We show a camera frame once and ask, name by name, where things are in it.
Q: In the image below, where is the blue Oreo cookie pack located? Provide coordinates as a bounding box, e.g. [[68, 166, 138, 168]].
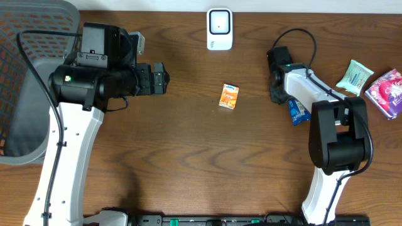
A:
[[288, 100, 311, 126]]

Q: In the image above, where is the orange tissue pack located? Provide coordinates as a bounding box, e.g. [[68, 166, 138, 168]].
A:
[[219, 83, 239, 110]]

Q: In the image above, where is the mint green wipes pack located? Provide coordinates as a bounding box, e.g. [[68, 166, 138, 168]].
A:
[[336, 60, 374, 96]]

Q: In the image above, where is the red purple pad pack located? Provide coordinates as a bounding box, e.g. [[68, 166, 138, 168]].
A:
[[364, 69, 401, 120]]

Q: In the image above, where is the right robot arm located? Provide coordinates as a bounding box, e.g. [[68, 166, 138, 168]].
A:
[[266, 46, 374, 225]]

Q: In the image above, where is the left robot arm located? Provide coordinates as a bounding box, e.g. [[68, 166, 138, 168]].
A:
[[24, 23, 170, 225]]

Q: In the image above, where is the white barcode scanner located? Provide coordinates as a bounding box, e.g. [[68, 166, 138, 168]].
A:
[[207, 8, 233, 51]]

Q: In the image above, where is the grey plastic mesh basket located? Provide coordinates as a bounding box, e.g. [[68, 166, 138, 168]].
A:
[[1, 1, 80, 165]]

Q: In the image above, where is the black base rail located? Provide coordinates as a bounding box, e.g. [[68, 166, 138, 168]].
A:
[[83, 214, 371, 226]]

